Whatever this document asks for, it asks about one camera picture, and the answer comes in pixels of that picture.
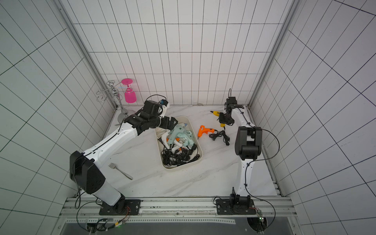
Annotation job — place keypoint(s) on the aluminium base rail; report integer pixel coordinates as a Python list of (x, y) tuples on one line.
[(177, 209)]

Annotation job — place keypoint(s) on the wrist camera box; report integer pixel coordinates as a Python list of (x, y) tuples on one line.
[(164, 105), (231, 103)]

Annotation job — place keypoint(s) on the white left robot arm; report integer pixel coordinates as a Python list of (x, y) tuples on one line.
[(85, 166)]

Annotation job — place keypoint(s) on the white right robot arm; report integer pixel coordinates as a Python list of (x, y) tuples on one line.
[(247, 148)]

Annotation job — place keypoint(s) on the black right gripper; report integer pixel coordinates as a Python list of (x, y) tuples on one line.
[(224, 118)]

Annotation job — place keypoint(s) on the cream plastic storage tray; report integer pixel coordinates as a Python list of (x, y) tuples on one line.
[(184, 158)]

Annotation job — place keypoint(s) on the chrome glass holder stand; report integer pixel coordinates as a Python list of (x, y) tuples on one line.
[(115, 95)]

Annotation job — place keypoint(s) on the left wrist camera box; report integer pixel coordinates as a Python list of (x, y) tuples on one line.
[(164, 105)]

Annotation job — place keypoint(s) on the pink plastic wine glass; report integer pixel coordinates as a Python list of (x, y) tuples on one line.
[(129, 94)]

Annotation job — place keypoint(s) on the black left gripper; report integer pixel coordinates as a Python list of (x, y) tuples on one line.
[(165, 125)]

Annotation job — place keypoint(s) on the yellow glue gun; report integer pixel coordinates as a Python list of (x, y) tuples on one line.
[(217, 114)]

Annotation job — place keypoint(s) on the silver metal fork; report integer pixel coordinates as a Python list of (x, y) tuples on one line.
[(114, 166)]

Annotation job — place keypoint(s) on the large mint glue gun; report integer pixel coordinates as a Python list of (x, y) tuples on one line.
[(180, 132)]

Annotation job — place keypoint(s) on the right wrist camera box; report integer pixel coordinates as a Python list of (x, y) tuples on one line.
[(231, 103)]

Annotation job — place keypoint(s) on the small white glue gun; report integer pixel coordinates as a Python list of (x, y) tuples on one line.
[(175, 146)]

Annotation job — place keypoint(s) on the orange glue gun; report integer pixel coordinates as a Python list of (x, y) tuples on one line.
[(214, 134)]

